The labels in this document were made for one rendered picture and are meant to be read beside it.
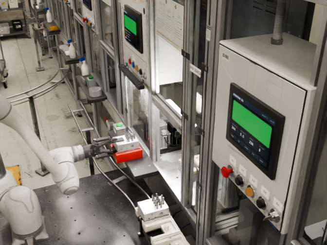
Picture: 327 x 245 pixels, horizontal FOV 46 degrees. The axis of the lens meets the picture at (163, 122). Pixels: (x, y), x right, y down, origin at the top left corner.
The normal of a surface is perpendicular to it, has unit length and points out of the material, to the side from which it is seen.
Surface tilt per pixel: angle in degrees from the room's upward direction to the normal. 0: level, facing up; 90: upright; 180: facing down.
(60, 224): 0
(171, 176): 0
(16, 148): 0
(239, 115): 90
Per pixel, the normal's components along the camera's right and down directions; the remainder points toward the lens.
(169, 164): 0.00, -0.88
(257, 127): -0.92, 0.19
